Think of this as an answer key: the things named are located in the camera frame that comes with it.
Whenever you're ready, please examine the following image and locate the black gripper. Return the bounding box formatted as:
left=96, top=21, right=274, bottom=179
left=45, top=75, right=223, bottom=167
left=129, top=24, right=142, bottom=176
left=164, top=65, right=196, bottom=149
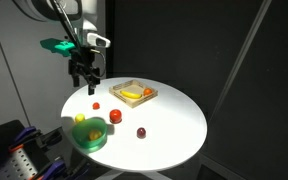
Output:
left=67, top=49, right=101, bottom=96

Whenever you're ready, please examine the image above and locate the dark yellow round fruit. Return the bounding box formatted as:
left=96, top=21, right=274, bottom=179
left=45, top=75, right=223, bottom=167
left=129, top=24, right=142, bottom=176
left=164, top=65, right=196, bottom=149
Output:
left=88, top=129, right=103, bottom=141

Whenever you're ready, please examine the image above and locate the green plastic bowl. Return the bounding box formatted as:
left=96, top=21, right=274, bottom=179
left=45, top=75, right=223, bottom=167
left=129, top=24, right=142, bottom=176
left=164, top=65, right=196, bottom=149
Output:
left=71, top=117, right=108, bottom=150

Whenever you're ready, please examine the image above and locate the pale yellow lemon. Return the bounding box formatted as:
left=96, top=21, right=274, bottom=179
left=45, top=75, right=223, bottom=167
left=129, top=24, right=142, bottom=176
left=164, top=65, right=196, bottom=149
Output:
left=74, top=113, right=86, bottom=124

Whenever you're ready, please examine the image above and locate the large red tomato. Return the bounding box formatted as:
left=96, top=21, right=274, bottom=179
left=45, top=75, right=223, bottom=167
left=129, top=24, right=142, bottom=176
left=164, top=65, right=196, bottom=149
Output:
left=109, top=108, right=123, bottom=124

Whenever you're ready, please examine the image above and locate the yellow banana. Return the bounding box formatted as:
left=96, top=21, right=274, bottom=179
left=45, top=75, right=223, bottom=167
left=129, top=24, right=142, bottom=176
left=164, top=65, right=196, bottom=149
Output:
left=119, top=89, right=143, bottom=100

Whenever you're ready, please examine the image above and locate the wooden tray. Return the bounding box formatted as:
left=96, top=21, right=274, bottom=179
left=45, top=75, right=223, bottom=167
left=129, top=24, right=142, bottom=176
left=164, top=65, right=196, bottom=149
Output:
left=108, top=78, right=159, bottom=109

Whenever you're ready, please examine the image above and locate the dark red plum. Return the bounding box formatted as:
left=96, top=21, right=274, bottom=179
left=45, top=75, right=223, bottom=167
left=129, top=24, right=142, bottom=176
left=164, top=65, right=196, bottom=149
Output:
left=136, top=127, right=147, bottom=140

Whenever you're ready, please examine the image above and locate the round white table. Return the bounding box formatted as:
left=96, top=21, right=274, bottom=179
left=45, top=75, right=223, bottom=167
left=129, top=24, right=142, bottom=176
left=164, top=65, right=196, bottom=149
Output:
left=60, top=77, right=208, bottom=180

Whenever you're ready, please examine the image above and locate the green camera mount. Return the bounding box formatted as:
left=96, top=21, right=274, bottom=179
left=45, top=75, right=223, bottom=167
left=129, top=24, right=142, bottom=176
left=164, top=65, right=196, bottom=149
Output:
left=39, top=37, right=76, bottom=57

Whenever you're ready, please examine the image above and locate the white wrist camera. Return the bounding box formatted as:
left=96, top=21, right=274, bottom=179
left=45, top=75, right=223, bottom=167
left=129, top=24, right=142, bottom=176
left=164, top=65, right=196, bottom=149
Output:
left=86, top=32, right=112, bottom=49

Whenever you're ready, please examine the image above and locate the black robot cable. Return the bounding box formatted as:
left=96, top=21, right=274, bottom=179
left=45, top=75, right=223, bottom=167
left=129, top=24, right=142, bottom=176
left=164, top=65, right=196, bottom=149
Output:
left=48, top=0, right=107, bottom=81

